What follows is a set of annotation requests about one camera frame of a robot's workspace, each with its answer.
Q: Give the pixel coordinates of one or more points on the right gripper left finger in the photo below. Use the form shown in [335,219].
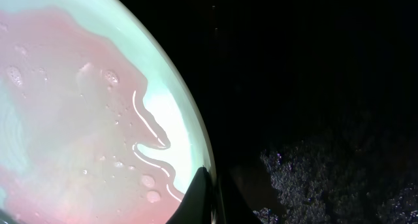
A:
[196,206]

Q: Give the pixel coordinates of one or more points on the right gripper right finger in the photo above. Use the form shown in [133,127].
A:
[232,206]

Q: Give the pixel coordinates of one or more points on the light blue plate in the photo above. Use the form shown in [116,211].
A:
[97,125]

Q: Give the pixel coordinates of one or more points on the black round serving tray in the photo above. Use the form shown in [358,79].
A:
[309,105]

